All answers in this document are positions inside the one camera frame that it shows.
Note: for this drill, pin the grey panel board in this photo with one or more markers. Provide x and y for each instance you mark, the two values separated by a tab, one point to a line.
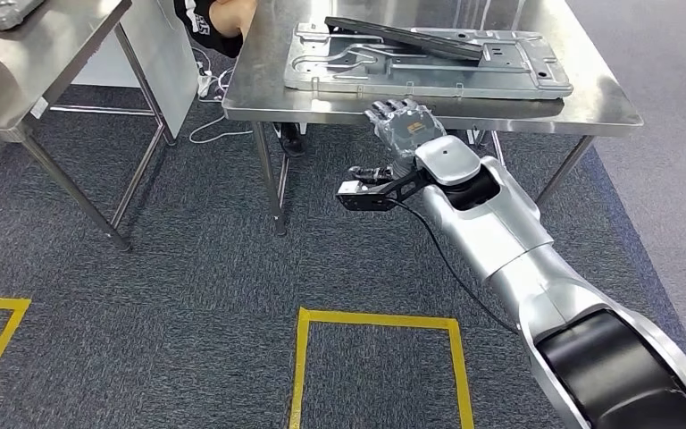
165	53

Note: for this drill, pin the person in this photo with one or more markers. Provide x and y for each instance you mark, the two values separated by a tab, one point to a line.
201	21

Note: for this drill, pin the black plastic frame part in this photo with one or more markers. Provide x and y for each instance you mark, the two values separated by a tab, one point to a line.
408	38

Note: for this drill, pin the black camera bracket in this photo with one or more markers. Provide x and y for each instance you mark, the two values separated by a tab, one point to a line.
375	199

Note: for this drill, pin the white label sticker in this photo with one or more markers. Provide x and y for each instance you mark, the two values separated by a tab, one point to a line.
39	108

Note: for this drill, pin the yellow floor tape square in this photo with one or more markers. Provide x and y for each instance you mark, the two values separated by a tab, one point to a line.
372	320

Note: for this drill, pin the steel side table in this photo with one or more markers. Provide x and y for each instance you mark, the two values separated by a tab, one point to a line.
23	71

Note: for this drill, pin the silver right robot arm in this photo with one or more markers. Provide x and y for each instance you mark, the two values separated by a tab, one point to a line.
497	234

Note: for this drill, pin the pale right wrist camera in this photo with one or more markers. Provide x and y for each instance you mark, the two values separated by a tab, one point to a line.
350	187

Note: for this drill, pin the steel workbench table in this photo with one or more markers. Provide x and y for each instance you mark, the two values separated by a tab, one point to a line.
248	95

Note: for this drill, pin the white power strip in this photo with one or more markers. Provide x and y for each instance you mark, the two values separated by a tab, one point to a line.
204	84

